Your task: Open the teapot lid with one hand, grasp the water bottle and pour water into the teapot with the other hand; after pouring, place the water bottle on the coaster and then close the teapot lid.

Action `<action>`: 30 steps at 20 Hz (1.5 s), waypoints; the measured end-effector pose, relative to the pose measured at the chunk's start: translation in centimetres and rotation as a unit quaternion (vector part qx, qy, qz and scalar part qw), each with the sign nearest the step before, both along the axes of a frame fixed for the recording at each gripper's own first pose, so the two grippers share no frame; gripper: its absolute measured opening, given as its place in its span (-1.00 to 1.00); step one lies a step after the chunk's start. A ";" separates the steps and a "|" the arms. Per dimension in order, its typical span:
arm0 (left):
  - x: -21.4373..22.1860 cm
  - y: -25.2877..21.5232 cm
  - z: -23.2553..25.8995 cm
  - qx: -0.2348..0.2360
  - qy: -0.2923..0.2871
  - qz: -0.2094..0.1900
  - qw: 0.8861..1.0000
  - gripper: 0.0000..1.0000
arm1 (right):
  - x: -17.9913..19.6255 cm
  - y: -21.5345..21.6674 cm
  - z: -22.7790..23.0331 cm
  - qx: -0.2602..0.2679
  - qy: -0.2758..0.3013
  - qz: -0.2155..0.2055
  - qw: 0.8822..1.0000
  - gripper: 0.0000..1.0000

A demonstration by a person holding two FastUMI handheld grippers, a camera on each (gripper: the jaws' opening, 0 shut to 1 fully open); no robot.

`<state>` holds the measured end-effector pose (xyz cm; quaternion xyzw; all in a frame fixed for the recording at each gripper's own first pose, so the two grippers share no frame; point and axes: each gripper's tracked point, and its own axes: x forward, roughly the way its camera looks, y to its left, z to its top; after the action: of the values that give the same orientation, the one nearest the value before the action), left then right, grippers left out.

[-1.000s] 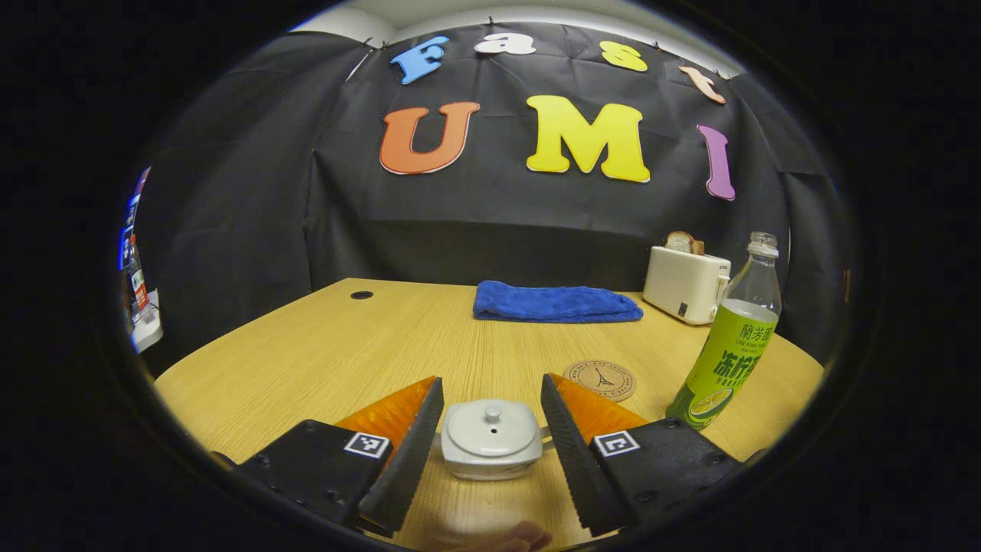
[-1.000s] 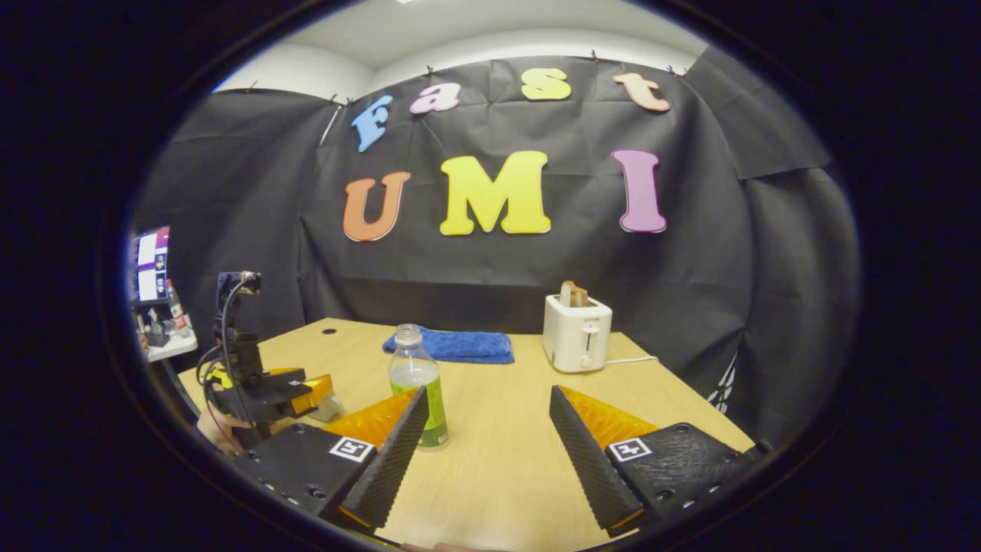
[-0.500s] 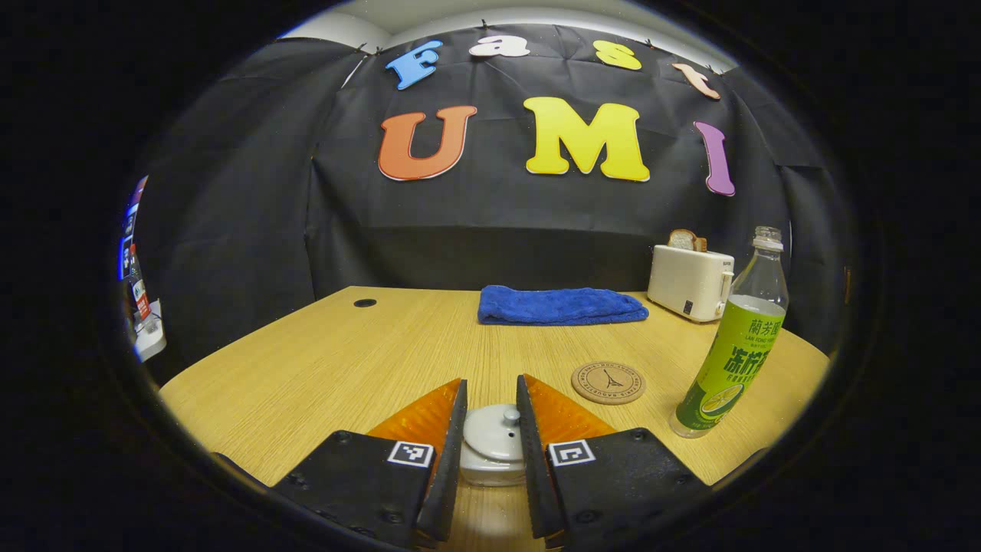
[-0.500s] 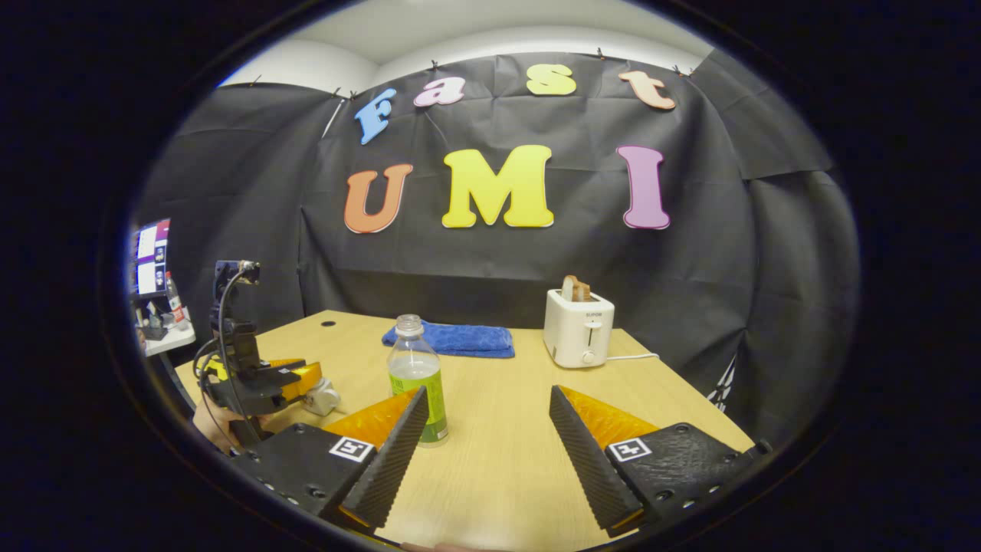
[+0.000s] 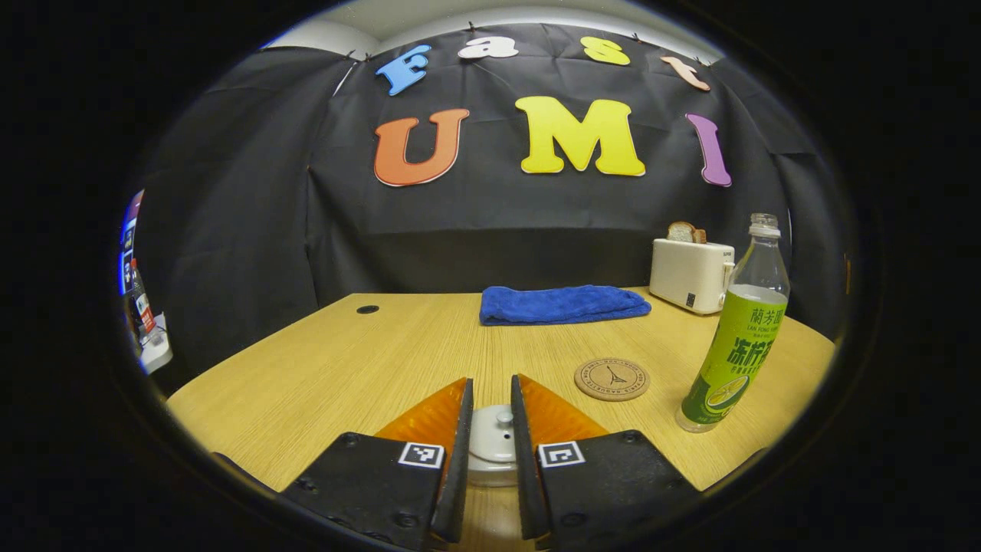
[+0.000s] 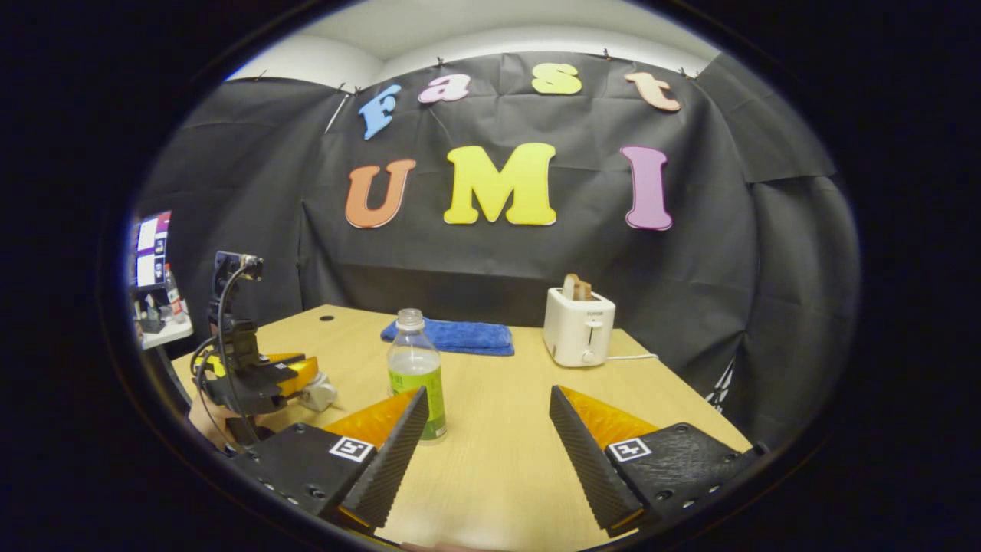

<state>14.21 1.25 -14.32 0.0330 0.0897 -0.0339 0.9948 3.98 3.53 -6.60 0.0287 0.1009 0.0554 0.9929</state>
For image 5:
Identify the blue folded towel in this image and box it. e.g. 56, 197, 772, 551
479, 284, 652, 327

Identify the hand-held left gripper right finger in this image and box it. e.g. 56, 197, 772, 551
510, 374, 702, 551

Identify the round cork coaster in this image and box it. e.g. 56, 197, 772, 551
573, 357, 651, 402

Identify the red label plastic bottle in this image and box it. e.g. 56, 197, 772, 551
129, 259, 159, 338

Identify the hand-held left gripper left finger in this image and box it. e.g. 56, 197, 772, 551
280, 377, 474, 551

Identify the white side table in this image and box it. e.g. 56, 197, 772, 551
142, 313, 174, 375

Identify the green label water bottle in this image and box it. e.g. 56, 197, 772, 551
675, 213, 791, 434

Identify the white toaster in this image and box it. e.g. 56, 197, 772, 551
649, 238, 735, 315

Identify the black backdrop cloth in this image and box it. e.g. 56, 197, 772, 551
134, 23, 848, 384

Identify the computer monitor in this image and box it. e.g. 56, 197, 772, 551
119, 190, 145, 296

